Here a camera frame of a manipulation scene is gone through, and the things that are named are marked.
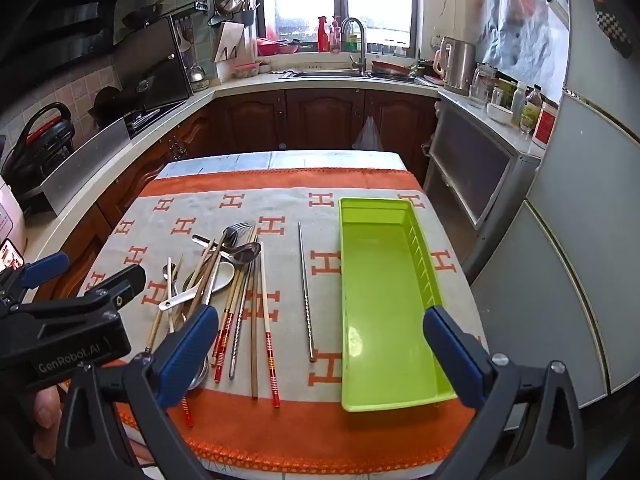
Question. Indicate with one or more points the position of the dark splash panel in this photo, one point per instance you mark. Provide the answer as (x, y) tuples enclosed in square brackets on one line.
[(150, 65)]

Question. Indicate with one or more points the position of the red pan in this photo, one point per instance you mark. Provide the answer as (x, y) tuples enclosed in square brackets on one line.
[(392, 67)]

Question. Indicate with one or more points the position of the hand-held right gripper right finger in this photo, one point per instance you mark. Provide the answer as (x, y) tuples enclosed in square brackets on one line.
[(456, 360)]

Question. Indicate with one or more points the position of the crumpled plastic wall sheet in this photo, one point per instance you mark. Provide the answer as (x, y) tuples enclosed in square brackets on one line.
[(520, 25)]

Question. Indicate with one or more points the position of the clear plastic bottle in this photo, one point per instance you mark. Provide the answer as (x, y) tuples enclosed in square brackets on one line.
[(531, 110)]

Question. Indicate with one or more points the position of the person's left hand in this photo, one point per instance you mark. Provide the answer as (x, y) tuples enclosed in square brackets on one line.
[(45, 412)]

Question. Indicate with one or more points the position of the black electric cooker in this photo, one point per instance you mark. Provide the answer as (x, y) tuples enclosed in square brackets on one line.
[(42, 150)]

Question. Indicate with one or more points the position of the red basin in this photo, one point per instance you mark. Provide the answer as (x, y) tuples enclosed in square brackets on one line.
[(267, 46)]

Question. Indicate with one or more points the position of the small steel teapot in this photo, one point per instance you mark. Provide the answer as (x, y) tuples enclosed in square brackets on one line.
[(196, 74)]

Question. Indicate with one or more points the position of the white plastic bag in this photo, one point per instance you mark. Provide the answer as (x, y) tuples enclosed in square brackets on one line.
[(369, 135)]

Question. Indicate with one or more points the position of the pale cutting board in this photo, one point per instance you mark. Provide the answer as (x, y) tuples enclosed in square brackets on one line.
[(227, 45)]

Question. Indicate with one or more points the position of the pink rice cooker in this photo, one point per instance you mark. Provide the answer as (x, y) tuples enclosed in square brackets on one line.
[(10, 210)]

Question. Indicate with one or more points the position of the red label jar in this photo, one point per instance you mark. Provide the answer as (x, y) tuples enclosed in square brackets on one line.
[(545, 125)]

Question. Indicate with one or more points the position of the black frying pan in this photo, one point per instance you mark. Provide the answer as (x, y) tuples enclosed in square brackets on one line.
[(142, 15)]

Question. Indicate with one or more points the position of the grey metal-frame cabinet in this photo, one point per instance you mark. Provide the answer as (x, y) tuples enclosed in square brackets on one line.
[(470, 175)]

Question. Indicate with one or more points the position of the red spray bottle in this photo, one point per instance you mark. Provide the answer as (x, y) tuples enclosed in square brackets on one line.
[(323, 37)]

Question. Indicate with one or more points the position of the steel faucet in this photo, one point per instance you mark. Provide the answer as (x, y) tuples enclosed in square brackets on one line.
[(361, 40)]

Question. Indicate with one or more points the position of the orange printed blanket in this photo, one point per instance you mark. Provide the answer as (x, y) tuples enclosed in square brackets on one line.
[(300, 435)]

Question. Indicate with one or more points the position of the steel electric kettle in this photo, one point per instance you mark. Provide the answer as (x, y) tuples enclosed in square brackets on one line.
[(457, 67)]

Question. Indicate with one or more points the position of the black range hood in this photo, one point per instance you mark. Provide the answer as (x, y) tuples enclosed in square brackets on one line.
[(50, 5)]

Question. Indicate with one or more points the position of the white bowl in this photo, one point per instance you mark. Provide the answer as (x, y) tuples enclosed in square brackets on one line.
[(500, 112)]

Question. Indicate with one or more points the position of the gas stove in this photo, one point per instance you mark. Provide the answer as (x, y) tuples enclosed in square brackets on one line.
[(150, 117)]

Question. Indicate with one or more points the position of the steel splash guard panel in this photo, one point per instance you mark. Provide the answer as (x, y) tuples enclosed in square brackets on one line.
[(85, 165)]

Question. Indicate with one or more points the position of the large steel spoon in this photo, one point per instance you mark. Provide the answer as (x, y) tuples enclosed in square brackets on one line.
[(245, 254)]

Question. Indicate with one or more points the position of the small steel spoon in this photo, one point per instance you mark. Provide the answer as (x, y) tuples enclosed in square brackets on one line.
[(167, 271)]

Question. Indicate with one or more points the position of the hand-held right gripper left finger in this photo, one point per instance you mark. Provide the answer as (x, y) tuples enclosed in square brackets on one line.
[(186, 350)]

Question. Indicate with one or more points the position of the silver refrigerator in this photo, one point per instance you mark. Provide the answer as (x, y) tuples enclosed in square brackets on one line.
[(590, 210)]

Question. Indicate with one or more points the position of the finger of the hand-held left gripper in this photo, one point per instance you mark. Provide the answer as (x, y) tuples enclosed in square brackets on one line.
[(45, 266), (120, 281)]

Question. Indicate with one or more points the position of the red-striped bamboo chopstick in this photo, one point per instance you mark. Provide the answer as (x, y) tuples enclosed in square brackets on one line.
[(223, 345), (187, 412), (218, 335), (268, 332)]

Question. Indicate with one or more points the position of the green bottle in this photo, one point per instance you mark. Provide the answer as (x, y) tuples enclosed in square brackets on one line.
[(352, 40)]

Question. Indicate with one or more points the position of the green plastic tray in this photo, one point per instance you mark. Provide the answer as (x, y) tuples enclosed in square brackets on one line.
[(385, 285)]

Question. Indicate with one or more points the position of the long steel spoon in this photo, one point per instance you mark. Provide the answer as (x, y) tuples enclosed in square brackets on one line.
[(230, 235)]

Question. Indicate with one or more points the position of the white ceramic spoon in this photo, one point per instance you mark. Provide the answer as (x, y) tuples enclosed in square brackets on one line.
[(221, 280)]

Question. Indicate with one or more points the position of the glass jar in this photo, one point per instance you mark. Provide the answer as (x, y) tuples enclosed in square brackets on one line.
[(481, 87)]

